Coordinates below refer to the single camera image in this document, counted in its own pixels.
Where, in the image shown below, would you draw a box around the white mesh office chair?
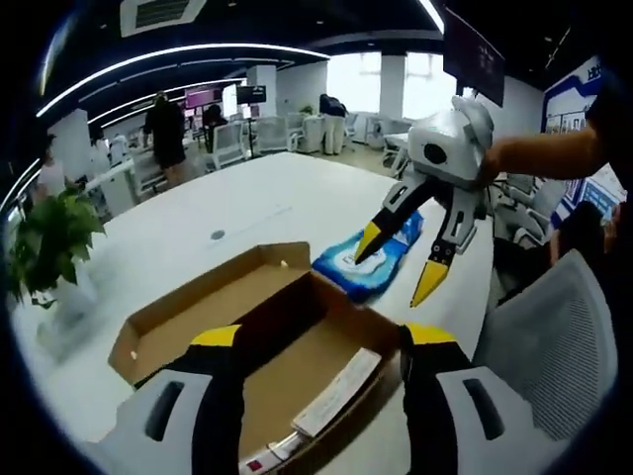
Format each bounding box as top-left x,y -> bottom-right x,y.
472,248 -> 622,444

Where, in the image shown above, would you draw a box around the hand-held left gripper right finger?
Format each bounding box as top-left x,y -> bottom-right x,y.
398,321 -> 533,475

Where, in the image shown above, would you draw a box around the blue wall poster board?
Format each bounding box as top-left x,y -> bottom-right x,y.
541,53 -> 627,227

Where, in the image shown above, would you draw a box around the white flat carton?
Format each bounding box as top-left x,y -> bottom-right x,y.
290,346 -> 383,439

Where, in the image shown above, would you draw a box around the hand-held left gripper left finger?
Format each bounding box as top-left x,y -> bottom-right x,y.
81,324 -> 248,475

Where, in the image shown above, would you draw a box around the black display on stand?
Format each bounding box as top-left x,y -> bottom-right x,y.
234,83 -> 268,157

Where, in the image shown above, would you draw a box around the ceiling air vent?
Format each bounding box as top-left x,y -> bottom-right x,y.
120,0 -> 208,39

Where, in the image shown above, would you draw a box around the blue wet wipes soft item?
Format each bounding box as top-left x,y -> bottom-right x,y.
311,232 -> 416,304

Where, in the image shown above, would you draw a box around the brown cardboard shoe box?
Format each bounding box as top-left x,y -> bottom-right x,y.
107,240 -> 405,475

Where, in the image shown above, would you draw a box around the table cable port cover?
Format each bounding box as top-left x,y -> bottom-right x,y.
205,205 -> 293,243

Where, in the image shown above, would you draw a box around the green potted plant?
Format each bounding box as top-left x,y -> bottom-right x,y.
8,190 -> 108,357

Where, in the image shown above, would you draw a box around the hanging dark display screen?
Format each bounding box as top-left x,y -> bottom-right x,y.
442,4 -> 506,108

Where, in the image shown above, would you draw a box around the person's black shirt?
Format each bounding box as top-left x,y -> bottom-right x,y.
583,61 -> 633,149

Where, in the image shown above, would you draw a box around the purple display screen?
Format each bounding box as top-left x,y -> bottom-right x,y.
184,86 -> 225,109

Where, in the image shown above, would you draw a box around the ceiling light strips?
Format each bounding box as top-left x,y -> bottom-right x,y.
0,0 -> 446,209

